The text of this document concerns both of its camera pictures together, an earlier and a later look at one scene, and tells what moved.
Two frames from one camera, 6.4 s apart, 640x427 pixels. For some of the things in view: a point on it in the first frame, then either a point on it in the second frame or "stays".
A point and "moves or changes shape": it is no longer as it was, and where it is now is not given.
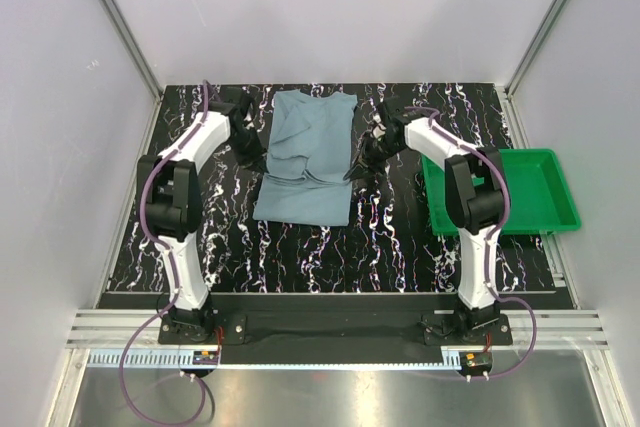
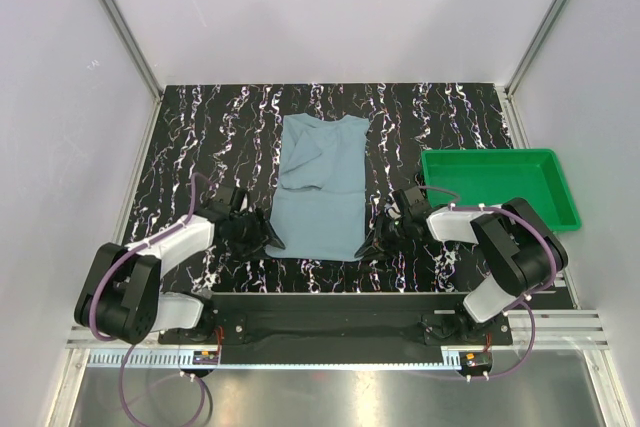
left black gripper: [254, 159] to [263, 236]
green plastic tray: [540, 193] stays
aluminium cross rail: [140, 329] stays
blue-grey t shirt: [309, 154] moves or changes shape
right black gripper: [361, 169] to [382, 247]
